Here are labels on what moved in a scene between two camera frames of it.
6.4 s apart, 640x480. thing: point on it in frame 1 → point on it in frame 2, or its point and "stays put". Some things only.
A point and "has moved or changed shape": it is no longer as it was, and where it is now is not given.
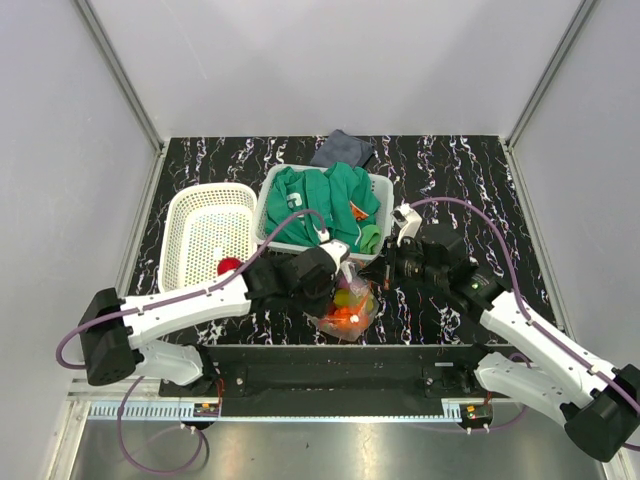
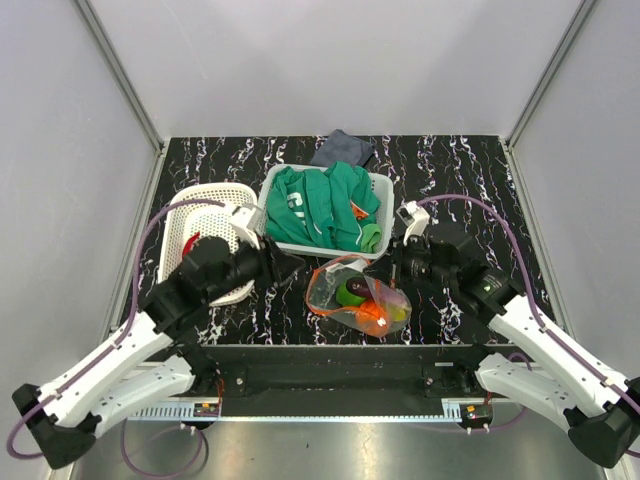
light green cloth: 370,239 stays put
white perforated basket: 204,225 stays put
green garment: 302,204 stays put
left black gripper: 324,304 → 288,264
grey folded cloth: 341,147 stays put
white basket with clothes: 307,206 stays put
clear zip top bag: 355,305 has moved or changed shape
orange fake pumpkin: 340,317 → 372,318
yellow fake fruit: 347,297 → 398,313
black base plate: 416,372 stays put
